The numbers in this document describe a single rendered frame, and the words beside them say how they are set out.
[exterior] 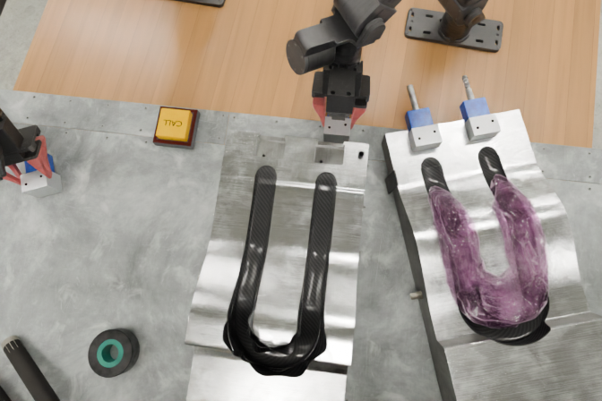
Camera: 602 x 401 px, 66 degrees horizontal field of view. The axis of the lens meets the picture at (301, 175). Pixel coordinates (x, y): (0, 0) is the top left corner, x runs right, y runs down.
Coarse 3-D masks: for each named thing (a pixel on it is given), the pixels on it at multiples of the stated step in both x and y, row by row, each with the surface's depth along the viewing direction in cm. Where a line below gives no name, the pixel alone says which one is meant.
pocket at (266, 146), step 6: (258, 138) 87; (264, 138) 87; (270, 138) 87; (276, 138) 87; (282, 138) 87; (258, 144) 88; (264, 144) 88; (270, 144) 88; (276, 144) 88; (282, 144) 88; (258, 150) 88; (264, 150) 88; (270, 150) 88; (276, 150) 88; (282, 150) 88; (258, 156) 87; (264, 156) 88; (270, 156) 87; (276, 156) 87; (282, 156) 87
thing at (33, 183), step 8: (48, 160) 92; (32, 168) 91; (24, 176) 89; (32, 176) 89; (40, 176) 89; (56, 176) 93; (24, 184) 89; (32, 184) 89; (40, 184) 89; (48, 184) 89; (56, 184) 92; (24, 192) 89; (32, 192) 90; (40, 192) 91; (48, 192) 92; (56, 192) 93
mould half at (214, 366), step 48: (240, 144) 85; (288, 144) 85; (240, 192) 83; (288, 192) 83; (336, 192) 83; (240, 240) 81; (288, 240) 81; (336, 240) 81; (288, 288) 76; (336, 288) 76; (192, 336) 73; (288, 336) 72; (336, 336) 72; (192, 384) 78; (240, 384) 78; (288, 384) 77; (336, 384) 77
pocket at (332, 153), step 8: (320, 144) 86; (328, 144) 86; (336, 144) 86; (320, 152) 87; (328, 152) 87; (336, 152) 87; (344, 152) 85; (320, 160) 87; (328, 160) 87; (336, 160) 87
